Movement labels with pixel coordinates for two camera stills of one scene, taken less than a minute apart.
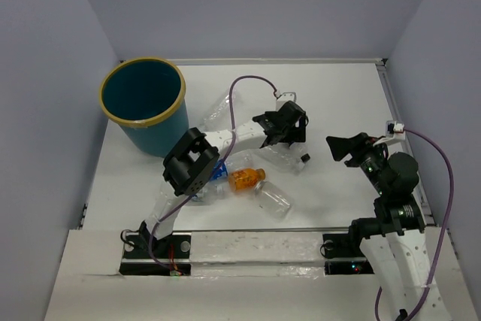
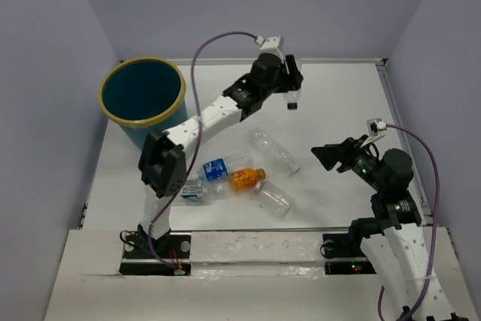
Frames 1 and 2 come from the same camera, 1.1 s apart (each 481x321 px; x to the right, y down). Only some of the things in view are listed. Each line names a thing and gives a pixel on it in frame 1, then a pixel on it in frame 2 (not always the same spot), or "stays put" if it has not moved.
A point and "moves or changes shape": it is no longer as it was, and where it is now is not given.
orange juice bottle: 246,178 stays put
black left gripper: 296,134 to 293,81
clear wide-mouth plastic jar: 271,201 stays put
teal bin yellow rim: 146,96 stays put
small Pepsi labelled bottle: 304,159 moves or changes shape
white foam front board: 234,276 stays put
